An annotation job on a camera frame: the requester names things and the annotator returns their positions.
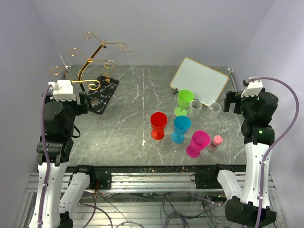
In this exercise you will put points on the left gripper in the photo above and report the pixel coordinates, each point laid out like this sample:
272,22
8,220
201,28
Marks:
81,107

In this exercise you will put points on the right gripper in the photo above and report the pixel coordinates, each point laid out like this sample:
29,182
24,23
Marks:
232,97

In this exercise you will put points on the green plastic wine glass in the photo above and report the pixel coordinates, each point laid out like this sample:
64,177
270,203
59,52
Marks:
184,99

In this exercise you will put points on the pink plastic wine glass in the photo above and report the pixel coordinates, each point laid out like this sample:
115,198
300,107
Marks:
199,141

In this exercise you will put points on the red plastic wine glass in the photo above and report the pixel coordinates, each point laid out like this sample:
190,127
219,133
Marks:
158,122

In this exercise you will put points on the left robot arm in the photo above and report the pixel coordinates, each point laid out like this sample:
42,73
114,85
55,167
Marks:
53,208

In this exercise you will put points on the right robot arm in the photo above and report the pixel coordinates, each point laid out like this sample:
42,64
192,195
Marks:
250,205

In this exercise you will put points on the blue plastic wine glass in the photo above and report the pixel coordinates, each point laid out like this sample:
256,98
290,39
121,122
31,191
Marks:
181,125

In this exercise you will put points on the clear glass cup right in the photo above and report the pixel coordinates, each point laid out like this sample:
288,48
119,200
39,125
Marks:
213,110

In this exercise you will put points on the clear glass cup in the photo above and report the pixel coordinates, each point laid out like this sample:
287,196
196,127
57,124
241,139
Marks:
194,108
213,110

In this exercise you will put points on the gold framed whiteboard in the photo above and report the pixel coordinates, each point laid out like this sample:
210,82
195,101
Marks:
203,81

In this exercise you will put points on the clear glass cup left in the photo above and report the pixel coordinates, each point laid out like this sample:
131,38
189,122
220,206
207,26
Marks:
194,108

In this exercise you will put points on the small pink bottle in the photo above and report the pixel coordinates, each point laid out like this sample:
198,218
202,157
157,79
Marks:
217,141

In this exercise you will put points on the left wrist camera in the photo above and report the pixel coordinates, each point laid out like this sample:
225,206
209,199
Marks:
62,90

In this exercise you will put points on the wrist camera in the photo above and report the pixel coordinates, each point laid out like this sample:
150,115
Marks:
62,90
253,87

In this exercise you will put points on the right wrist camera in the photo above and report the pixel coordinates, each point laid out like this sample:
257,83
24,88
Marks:
253,87

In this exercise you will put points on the aluminium frame rail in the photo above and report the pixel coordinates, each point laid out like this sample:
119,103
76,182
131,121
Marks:
142,182

